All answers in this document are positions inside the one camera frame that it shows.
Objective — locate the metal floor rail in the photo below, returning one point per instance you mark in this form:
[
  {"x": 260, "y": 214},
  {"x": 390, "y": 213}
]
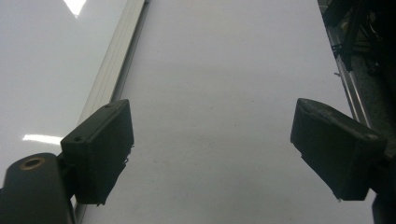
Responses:
[{"x": 358, "y": 99}]

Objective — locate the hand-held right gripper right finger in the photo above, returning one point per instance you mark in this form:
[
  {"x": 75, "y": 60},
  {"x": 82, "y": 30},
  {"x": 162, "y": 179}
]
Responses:
[{"x": 336, "y": 149}]

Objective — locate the white whiteboard with metal frame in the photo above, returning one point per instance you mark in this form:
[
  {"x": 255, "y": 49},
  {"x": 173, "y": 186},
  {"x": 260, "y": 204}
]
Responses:
[{"x": 37, "y": 77}]

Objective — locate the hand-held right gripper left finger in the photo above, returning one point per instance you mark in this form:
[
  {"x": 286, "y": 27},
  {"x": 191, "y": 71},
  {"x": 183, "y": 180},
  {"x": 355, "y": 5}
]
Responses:
[{"x": 99, "y": 149}]

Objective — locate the black metal stand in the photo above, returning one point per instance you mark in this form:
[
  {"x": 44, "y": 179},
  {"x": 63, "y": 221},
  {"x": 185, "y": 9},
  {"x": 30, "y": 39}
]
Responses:
[{"x": 353, "y": 34}]

